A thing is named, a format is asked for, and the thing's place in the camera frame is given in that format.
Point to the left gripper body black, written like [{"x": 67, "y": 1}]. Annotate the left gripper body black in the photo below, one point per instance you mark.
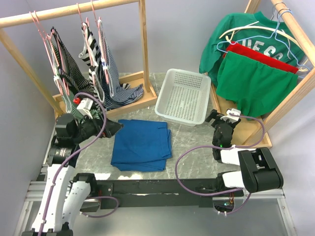
[{"x": 86, "y": 129}]

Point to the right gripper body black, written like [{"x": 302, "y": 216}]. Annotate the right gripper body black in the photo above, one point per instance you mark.
[{"x": 215, "y": 115}]

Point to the green striped tank top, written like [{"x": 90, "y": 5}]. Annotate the green striped tank top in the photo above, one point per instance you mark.
[{"x": 67, "y": 74}]

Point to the blue white striped tank top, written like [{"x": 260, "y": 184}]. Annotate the blue white striped tank top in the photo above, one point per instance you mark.
[{"x": 117, "y": 94}]

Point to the blue cloth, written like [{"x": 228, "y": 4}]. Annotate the blue cloth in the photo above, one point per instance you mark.
[{"x": 142, "y": 145}]

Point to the pink hanger with blue top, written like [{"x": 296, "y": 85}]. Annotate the pink hanger with blue top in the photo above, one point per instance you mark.
[{"x": 102, "y": 44}]

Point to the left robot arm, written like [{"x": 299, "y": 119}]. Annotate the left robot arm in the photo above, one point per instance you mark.
[{"x": 64, "y": 193}]

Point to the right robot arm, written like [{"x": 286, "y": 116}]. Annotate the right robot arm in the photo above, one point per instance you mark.
[{"x": 258, "y": 169}]

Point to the pink hanger far left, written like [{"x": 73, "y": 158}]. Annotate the pink hanger far left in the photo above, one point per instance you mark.
[{"x": 46, "y": 49}]

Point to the black white striped tank top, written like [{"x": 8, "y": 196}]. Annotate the black white striped tank top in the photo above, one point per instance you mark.
[{"x": 95, "y": 74}]

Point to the red cloth on hanger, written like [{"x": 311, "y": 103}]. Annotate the red cloth on hanger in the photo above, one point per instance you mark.
[{"x": 244, "y": 51}]

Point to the cream white hanger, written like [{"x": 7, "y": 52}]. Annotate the cream white hanger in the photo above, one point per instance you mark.
[{"x": 229, "y": 33}]

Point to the right wooden clothes rack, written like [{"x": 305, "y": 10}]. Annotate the right wooden clothes rack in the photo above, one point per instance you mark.
[{"x": 247, "y": 132}]

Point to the wooden clothes rack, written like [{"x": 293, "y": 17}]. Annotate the wooden clothes rack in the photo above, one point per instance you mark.
[
  {"x": 149, "y": 98},
  {"x": 247, "y": 132}
]

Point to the white plastic perforated basket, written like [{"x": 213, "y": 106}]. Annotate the white plastic perforated basket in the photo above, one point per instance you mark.
[{"x": 184, "y": 97}]

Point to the green t-shirt front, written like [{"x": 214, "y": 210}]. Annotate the green t-shirt front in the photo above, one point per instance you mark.
[{"x": 256, "y": 88}]

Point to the left wooden clothes rack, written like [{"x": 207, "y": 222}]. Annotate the left wooden clothes rack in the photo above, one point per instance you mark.
[{"x": 149, "y": 98}]

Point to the black base beam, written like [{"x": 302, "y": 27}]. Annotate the black base beam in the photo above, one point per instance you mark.
[{"x": 159, "y": 193}]

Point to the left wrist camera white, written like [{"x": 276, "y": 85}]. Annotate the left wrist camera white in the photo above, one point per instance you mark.
[{"x": 84, "y": 106}]

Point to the aluminium frame rail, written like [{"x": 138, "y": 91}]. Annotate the aluminium frame rail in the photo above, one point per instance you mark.
[{"x": 34, "y": 193}]

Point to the light blue wire hanger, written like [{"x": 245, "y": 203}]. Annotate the light blue wire hanger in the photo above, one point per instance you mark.
[{"x": 302, "y": 67}]

